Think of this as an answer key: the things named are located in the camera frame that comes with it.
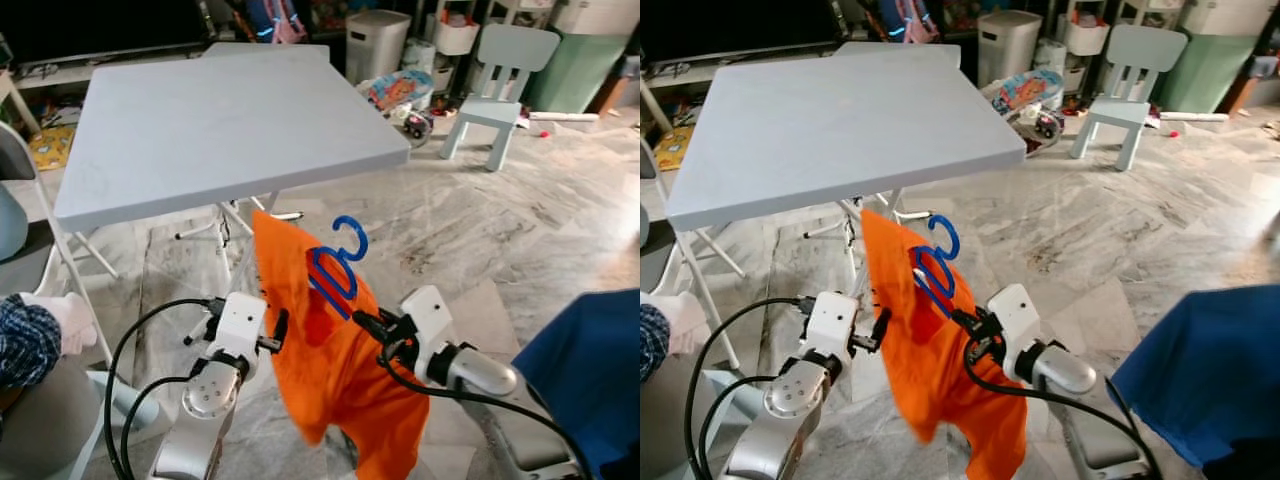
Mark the black television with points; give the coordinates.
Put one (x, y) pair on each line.
(740, 25)
(100, 25)

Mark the pink blue backpack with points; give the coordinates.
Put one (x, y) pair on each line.
(275, 20)
(910, 20)

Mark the white cloth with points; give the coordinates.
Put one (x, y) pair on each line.
(685, 318)
(70, 318)

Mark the white trolley rack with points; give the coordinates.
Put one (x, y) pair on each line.
(1085, 38)
(455, 38)

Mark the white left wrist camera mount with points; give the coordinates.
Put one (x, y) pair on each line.
(238, 322)
(832, 322)

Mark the blue plastic hanger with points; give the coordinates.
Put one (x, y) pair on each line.
(364, 240)
(956, 240)

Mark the light blue cushion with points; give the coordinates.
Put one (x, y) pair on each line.
(10, 225)

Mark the white tube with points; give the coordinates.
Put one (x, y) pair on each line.
(1195, 117)
(565, 116)

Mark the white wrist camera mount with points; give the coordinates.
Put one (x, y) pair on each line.
(832, 322)
(1015, 320)
(238, 322)
(428, 320)

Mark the colourful toy car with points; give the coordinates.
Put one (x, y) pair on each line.
(1025, 95)
(400, 95)

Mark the white television console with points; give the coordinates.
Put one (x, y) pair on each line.
(740, 70)
(100, 72)

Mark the small grey table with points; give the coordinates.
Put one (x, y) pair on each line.
(265, 50)
(895, 50)

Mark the dark blue fabric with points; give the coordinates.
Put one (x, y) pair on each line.
(1200, 380)
(585, 380)

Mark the light blue kids chair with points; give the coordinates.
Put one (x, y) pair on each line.
(1132, 100)
(505, 100)

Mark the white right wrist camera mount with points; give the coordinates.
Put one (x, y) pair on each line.
(1015, 320)
(428, 320)

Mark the yellow play mat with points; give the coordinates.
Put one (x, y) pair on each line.
(50, 148)
(675, 148)

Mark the orange shirt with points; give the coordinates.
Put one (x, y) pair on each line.
(950, 380)
(340, 380)

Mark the white storage box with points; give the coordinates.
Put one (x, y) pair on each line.
(600, 15)
(1225, 15)

